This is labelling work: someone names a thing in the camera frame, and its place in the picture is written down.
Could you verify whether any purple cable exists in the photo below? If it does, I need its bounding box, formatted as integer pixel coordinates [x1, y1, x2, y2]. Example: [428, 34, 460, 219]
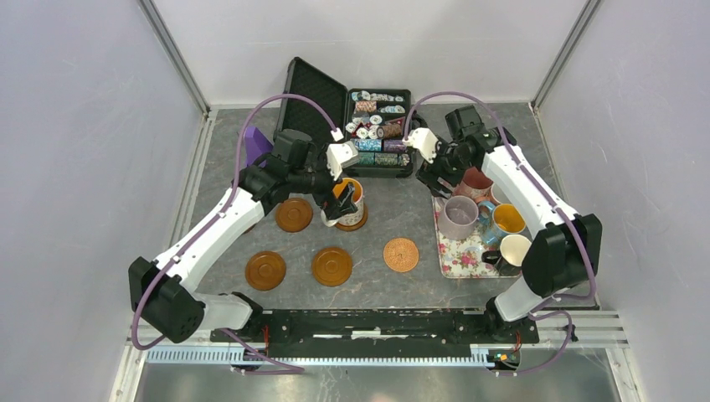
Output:
[130, 93, 345, 376]
[402, 91, 599, 379]

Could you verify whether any white ceramic mug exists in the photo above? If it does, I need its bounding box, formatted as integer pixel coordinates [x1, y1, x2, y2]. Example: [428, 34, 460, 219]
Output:
[489, 183, 508, 205]

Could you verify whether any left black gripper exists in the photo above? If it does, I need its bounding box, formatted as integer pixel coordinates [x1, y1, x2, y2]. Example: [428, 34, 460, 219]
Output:
[288, 144, 358, 219]

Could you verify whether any lavender ceramic mug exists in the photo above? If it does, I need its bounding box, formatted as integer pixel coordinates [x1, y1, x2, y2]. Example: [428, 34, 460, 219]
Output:
[437, 195, 479, 240]

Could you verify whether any purple plastic wedge stand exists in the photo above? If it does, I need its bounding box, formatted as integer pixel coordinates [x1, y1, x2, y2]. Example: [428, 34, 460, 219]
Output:
[240, 126, 273, 168]

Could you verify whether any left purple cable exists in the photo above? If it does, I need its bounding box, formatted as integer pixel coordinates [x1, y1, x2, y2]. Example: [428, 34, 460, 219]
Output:
[130, 93, 345, 376]

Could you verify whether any black mug cream inside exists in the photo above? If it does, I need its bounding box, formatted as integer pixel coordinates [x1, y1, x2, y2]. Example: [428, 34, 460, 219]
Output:
[481, 234, 532, 276]

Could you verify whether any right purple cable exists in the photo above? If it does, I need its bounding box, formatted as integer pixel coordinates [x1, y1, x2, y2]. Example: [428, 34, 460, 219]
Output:
[402, 91, 599, 379]

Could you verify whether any blue mug yellow inside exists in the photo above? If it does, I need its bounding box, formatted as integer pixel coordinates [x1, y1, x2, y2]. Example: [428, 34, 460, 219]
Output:
[477, 201, 526, 246]

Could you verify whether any pink ceramic mug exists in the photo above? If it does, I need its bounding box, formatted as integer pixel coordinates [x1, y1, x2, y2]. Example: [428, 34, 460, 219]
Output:
[453, 167, 494, 203]

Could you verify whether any woven rattan round coaster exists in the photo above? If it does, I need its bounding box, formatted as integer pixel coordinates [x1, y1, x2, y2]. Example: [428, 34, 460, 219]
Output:
[383, 237, 419, 273]

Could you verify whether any brown wooden coaster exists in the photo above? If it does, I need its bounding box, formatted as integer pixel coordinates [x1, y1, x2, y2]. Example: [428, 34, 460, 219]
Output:
[244, 251, 286, 291]
[275, 198, 313, 233]
[311, 247, 353, 286]
[335, 204, 368, 232]

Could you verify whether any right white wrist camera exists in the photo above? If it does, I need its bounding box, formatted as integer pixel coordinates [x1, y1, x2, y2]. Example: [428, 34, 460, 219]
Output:
[403, 127, 445, 164]

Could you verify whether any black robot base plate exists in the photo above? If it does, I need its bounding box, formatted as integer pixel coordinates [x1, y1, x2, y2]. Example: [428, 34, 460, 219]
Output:
[235, 308, 540, 358]

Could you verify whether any black poker chip case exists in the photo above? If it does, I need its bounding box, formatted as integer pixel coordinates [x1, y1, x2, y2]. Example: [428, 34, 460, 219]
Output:
[285, 57, 416, 178]

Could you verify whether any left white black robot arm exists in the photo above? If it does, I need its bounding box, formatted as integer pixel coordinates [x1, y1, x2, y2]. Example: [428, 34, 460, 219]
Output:
[128, 130, 359, 350]

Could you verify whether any floral mug orange inside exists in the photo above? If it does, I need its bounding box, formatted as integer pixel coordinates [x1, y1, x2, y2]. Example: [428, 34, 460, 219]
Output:
[320, 178, 367, 231]

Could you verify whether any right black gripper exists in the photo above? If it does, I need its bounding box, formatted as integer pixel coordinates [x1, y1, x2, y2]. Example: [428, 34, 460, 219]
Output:
[415, 135, 474, 199]

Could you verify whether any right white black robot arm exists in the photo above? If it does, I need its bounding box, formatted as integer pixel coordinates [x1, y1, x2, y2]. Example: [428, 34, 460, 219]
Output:
[404, 123, 602, 342]

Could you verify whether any floral rectangular tray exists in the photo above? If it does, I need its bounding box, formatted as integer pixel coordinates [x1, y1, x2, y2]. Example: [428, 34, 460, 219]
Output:
[432, 198, 520, 279]

